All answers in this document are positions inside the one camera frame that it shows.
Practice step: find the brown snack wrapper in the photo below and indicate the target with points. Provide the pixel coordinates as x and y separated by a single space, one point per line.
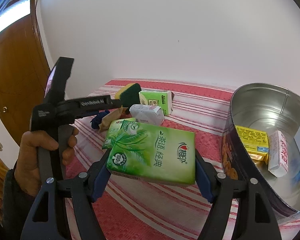
112 116

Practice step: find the dark blue cloth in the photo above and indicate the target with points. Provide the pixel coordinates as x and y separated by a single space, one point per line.
97 120

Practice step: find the yellow snack packet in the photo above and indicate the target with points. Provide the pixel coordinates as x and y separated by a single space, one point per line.
255 143

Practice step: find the green tea tissue pack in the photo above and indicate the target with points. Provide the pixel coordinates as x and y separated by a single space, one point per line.
153 153

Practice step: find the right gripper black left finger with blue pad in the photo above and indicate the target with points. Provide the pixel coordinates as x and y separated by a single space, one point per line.
47 218

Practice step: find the light green tissue pack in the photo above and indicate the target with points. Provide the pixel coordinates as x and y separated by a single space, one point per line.
162 98

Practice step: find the white paper packet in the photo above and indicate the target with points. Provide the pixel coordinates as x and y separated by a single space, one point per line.
147 114

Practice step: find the brown wooden door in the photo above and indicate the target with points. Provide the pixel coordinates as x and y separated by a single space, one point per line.
23 68

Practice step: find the small green tissue pack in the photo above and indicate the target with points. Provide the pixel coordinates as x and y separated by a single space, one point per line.
113 131

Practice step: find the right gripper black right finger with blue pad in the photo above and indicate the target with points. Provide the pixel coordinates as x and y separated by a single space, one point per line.
255 218

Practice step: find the round metal cookie tin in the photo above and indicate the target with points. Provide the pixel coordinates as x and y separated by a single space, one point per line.
267 108

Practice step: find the left forearm dark sleeve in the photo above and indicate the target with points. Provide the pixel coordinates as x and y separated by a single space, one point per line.
16 205

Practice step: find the person's left hand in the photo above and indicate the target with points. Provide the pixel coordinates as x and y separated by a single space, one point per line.
27 170

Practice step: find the yellow green scrub sponge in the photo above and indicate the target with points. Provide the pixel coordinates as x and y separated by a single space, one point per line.
129 95

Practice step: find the red white striped bedspread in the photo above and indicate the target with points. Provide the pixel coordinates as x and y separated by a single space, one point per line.
134 207

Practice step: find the white red small box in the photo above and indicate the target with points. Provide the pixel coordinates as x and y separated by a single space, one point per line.
278 154

